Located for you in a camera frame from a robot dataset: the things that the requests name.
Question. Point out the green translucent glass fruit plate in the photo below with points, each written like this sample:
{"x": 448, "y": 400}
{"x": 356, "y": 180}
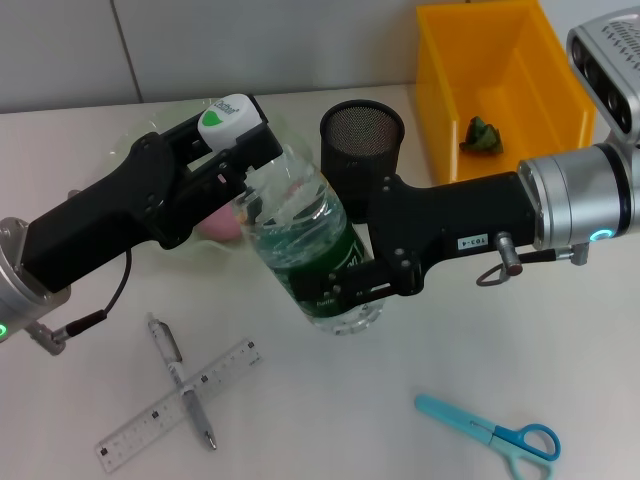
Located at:
{"x": 220, "y": 249}

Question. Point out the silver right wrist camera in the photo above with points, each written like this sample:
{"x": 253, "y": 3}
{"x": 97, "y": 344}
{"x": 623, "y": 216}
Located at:
{"x": 615, "y": 65}

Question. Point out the black mesh pen holder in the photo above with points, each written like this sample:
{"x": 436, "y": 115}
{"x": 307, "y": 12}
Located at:
{"x": 360, "y": 135}

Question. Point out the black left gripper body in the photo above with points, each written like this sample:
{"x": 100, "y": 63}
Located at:
{"x": 110, "y": 220}

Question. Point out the pink toy peach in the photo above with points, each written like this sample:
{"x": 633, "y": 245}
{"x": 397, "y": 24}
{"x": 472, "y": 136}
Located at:
{"x": 220, "y": 225}

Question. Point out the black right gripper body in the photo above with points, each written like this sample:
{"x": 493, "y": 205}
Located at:
{"x": 450, "y": 220}

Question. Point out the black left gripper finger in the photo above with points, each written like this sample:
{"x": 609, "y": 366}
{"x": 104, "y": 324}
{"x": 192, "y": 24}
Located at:
{"x": 260, "y": 150}
{"x": 185, "y": 135}

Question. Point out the clear green-label water bottle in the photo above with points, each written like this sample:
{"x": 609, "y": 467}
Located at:
{"x": 300, "y": 235}

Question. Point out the clear plastic ruler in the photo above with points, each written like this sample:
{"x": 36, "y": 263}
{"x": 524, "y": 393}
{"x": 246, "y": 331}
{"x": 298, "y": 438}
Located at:
{"x": 145, "y": 425}

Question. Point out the grey ballpoint pen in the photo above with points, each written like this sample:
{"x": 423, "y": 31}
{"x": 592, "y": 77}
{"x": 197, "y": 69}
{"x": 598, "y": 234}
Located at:
{"x": 172, "y": 360}

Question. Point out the green plastic wrapper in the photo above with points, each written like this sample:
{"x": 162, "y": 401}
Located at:
{"x": 480, "y": 137}

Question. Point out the yellow plastic bin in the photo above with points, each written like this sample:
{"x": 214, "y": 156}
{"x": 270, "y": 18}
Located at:
{"x": 450, "y": 75}

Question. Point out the blue capped scissors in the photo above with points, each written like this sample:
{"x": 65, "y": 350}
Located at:
{"x": 450, "y": 412}

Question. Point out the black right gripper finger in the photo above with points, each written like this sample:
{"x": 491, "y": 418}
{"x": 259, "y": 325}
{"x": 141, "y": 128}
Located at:
{"x": 345, "y": 290}

